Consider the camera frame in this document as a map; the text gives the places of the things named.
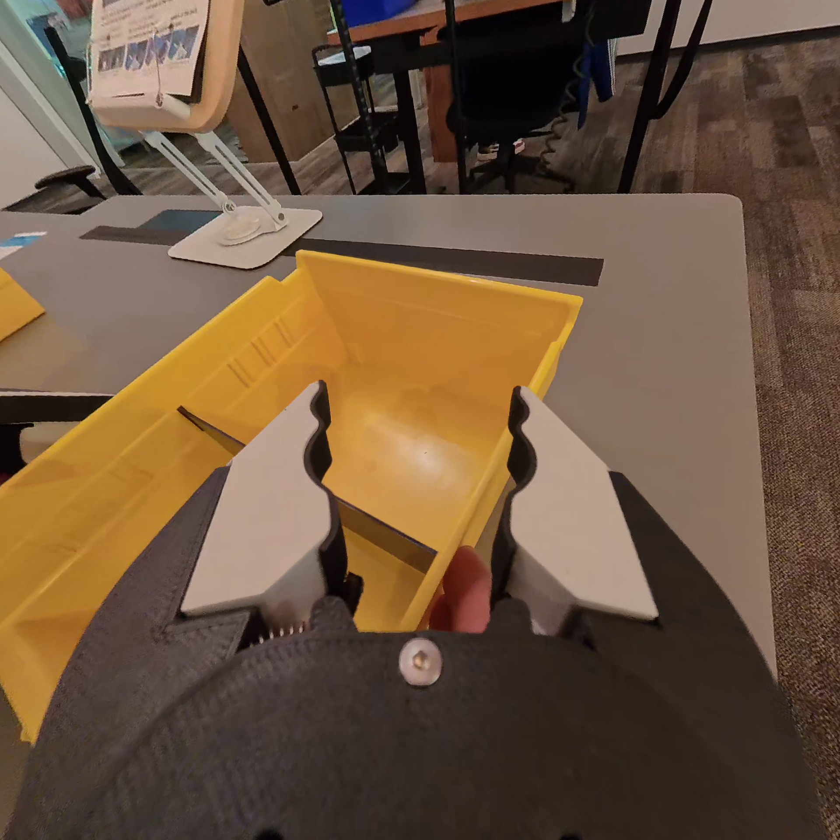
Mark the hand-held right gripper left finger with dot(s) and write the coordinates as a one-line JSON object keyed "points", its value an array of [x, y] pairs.
{"points": [[262, 525]]}

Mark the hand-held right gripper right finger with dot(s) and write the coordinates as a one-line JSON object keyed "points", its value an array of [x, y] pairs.
{"points": [[577, 525]]}

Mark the person's right hand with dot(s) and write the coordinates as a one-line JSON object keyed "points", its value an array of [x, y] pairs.
{"points": [[463, 590]]}

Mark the long yellow plastic bin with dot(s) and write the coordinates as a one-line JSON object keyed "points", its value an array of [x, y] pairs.
{"points": [[407, 407]]}

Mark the black object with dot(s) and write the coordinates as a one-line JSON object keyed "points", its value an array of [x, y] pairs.
{"points": [[52, 410]]}

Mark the long black tape strip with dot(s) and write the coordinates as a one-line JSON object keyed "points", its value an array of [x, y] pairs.
{"points": [[492, 266]]}

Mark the white stand with beige board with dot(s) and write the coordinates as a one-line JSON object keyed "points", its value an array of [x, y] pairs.
{"points": [[262, 236]]}

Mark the dark blue tape patch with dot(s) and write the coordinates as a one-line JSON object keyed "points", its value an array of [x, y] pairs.
{"points": [[177, 220]]}

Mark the short black tape strip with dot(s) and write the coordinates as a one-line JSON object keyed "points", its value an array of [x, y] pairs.
{"points": [[118, 234]]}

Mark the blue white sticker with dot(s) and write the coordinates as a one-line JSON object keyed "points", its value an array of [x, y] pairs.
{"points": [[19, 244]]}

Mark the black metal leg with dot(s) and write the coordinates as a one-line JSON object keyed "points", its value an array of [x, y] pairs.
{"points": [[269, 124], [646, 98]]}

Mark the black armrest office chair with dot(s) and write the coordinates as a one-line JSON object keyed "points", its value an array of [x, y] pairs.
{"points": [[65, 176]]}

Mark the black mesh office chair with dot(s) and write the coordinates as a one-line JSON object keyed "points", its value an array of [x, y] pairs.
{"points": [[512, 85]]}

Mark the wooden cabinet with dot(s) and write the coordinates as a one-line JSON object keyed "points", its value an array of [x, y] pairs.
{"points": [[282, 79]]}

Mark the blue cloth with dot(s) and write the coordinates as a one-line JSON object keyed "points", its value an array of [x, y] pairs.
{"points": [[600, 72]]}

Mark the printed paper sheet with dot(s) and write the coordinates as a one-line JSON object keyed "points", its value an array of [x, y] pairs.
{"points": [[144, 39]]}

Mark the wooden desk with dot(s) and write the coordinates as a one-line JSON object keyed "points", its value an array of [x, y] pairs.
{"points": [[394, 21]]}

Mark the blue bin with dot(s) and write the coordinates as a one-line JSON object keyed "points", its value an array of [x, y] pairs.
{"points": [[380, 5]]}

